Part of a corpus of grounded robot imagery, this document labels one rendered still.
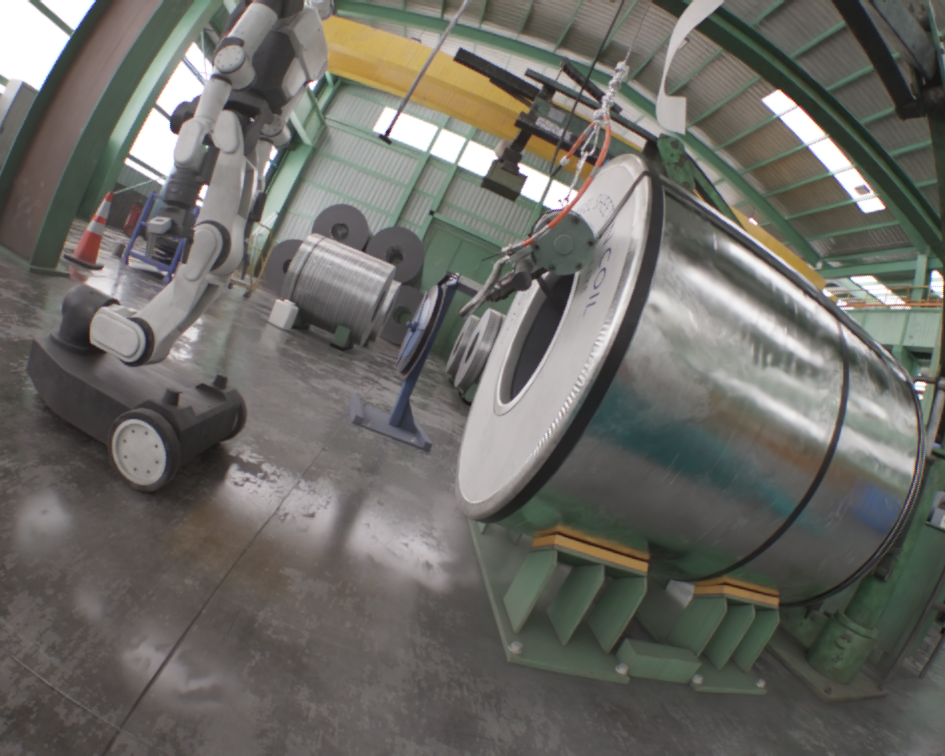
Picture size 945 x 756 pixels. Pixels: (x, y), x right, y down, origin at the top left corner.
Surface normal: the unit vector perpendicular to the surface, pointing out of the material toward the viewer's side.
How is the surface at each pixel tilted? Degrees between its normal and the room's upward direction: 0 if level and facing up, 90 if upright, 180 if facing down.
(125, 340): 90
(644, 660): 90
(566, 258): 115
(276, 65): 98
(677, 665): 90
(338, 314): 124
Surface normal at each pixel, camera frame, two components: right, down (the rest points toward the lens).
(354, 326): -0.13, 0.59
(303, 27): 0.77, 0.27
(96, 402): 0.14, 0.11
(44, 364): -0.18, -0.04
